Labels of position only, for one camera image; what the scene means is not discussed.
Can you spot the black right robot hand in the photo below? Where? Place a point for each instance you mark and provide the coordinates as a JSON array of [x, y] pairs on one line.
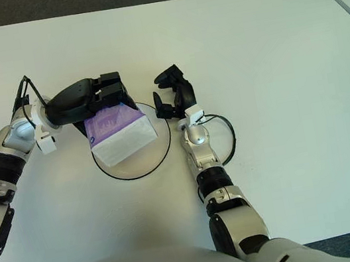
[[187, 93]]

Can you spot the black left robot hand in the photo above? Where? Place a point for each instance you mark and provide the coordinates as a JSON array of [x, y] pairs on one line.
[[75, 98]]

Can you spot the purple tissue paper pack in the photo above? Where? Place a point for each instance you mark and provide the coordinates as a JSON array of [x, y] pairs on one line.
[[119, 137]]

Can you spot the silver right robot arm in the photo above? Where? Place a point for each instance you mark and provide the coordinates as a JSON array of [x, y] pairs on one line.
[[202, 153]]

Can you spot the white plate with black rim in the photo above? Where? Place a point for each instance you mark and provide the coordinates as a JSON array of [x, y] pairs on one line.
[[134, 168]]

